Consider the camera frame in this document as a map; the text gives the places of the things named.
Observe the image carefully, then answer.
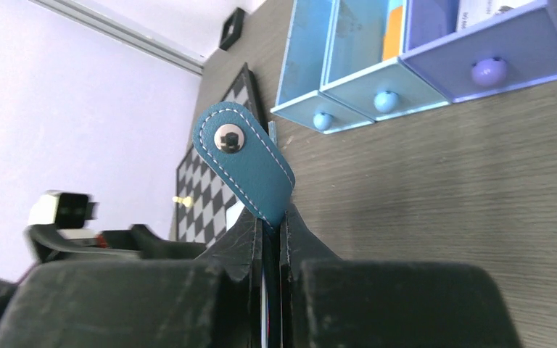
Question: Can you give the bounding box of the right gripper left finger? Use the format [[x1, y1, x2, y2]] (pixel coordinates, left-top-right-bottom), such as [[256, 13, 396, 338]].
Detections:
[[0, 211, 262, 347]]

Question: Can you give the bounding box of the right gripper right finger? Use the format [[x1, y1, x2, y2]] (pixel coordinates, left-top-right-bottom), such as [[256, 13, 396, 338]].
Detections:
[[279, 205, 521, 347]]

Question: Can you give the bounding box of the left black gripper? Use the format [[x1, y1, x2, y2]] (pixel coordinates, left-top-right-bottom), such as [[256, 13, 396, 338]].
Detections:
[[0, 225, 130, 319]]

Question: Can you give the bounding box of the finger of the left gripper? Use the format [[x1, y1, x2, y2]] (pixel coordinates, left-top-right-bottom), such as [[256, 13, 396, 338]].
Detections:
[[100, 224, 207, 260]]

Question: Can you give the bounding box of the orange card in tray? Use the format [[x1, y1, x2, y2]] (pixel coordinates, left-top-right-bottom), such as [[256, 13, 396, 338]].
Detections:
[[382, 1, 404, 61]]

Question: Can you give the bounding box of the small gold chess piece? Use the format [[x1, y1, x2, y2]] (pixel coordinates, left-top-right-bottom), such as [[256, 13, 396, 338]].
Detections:
[[172, 196, 194, 208]]

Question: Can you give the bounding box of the black white chessboard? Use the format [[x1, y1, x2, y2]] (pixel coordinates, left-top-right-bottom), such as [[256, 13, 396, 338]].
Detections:
[[170, 64, 268, 246]]

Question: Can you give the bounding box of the small black square box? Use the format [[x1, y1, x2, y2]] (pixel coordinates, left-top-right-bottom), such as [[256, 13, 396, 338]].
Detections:
[[218, 7, 246, 51]]

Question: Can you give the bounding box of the blue compartment organizer tray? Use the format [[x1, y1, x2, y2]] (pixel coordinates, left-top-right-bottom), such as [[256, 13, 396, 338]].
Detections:
[[272, 1, 557, 134]]

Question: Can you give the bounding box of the aluminium frame rail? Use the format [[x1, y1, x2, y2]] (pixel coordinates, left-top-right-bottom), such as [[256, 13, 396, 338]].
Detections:
[[35, 1, 203, 76]]

